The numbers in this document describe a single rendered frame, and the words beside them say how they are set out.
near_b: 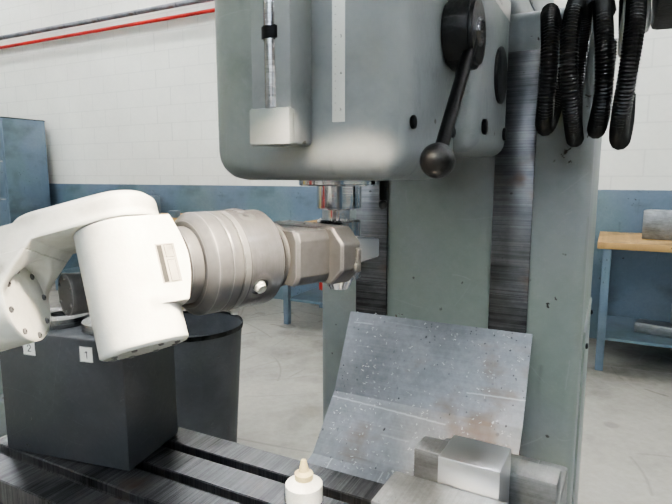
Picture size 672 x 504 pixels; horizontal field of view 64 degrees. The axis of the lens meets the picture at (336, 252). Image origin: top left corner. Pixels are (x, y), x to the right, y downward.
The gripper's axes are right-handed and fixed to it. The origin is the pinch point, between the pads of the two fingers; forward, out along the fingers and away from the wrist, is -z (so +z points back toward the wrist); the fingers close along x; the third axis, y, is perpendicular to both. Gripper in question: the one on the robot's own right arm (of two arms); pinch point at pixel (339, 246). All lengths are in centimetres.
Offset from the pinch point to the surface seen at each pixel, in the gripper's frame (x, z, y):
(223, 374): 158, -86, 80
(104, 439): 32.7, 13.6, 29.3
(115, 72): 617, -236, -130
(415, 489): -11.7, 0.9, 22.4
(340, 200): -1.8, 1.6, -5.1
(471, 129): -7.4, -13.4, -12.8
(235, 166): 3.9, 10.4, -8.4
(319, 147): -5.3, 7.8, -10.0
